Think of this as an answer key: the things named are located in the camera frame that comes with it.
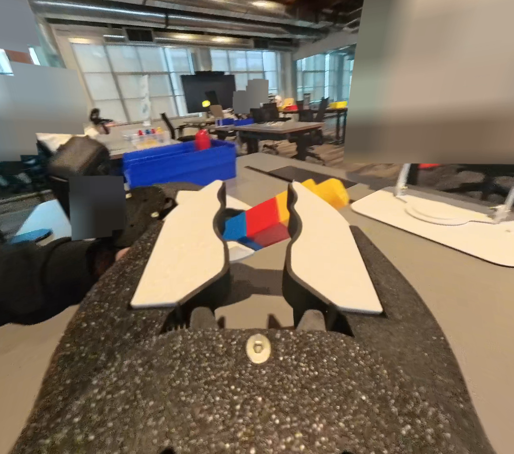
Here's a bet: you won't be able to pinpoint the red mega block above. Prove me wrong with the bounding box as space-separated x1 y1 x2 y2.
245 197 290 249

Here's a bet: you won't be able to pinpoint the grey office desk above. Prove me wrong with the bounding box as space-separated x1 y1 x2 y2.
237 121 327 162

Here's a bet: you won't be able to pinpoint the black office chair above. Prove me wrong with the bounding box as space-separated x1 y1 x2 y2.
160 112 195 142

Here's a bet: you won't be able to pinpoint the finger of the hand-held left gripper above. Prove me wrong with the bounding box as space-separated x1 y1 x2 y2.
176 190 203 209
227 242 258 263

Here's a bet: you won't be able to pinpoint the clear acrylic stand leg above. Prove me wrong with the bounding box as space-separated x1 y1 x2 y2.
491 186 514 222
395 163 413 198

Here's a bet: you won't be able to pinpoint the large black display screen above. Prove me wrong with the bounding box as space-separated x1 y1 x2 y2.
180 74 237 114

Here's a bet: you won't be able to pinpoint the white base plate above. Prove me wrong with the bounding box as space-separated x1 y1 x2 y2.
350 185 514 268

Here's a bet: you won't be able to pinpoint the yellow mega block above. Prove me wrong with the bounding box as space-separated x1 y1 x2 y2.
276 181 318 228
313 178 350 210

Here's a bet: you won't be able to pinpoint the blue flat object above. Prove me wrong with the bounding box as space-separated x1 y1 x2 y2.
10 228 54 244

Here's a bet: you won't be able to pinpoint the blue plastic bin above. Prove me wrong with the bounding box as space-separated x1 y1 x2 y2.
122 139 237 187

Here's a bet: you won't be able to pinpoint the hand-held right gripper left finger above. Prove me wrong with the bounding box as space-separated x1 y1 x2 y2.
130 180 231 327

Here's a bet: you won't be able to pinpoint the person's left forearm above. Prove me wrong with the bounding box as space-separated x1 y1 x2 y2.
0 237 101 327

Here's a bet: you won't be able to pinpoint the blue mega block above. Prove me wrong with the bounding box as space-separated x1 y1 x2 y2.
222 211 263 252

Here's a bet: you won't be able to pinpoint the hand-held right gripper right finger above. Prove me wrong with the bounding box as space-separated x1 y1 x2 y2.
282 180 385 331

